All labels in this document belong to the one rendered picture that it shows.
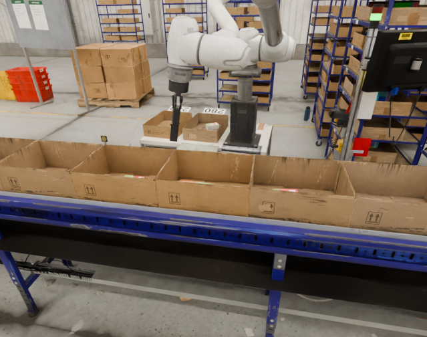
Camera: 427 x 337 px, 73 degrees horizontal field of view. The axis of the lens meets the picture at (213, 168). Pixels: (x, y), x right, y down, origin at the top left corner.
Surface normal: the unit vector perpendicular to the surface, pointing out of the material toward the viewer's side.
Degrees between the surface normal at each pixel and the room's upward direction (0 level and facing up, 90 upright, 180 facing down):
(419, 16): 91
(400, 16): 91
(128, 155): 89
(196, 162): 89
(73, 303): 0
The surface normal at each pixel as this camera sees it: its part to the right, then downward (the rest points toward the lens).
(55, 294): -0.02, -0.87
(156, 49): -0.19, 0.48
